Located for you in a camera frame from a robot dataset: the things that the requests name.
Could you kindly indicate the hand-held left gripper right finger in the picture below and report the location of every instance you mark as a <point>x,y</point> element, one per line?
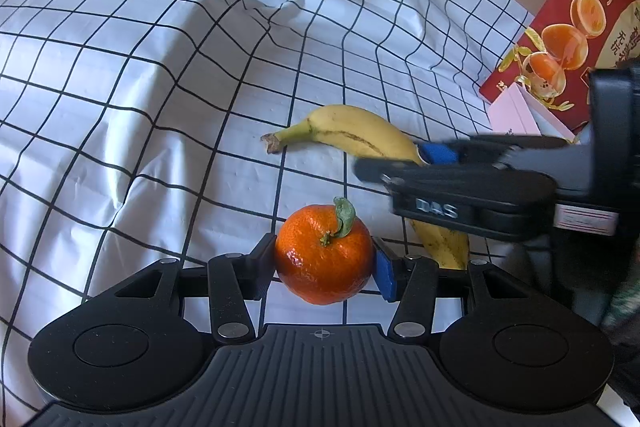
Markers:
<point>384,272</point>

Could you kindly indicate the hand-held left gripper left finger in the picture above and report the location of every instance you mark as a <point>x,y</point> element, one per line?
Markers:
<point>262,264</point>

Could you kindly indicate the white grid tablecloth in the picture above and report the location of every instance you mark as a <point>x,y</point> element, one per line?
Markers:
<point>150,107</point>

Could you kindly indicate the pink cardboard box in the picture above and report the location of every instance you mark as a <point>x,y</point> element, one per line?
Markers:
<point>515,114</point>

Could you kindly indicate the banana with purple sticker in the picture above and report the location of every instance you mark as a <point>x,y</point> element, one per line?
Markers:
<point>350,132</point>

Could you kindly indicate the red egg snack bag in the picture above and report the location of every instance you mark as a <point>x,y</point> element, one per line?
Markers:
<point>575,22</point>

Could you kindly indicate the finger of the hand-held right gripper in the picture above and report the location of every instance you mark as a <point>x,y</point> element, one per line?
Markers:
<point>437,153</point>
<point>400,177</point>

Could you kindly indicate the tangerine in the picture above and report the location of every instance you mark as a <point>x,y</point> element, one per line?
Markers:
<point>320,262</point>

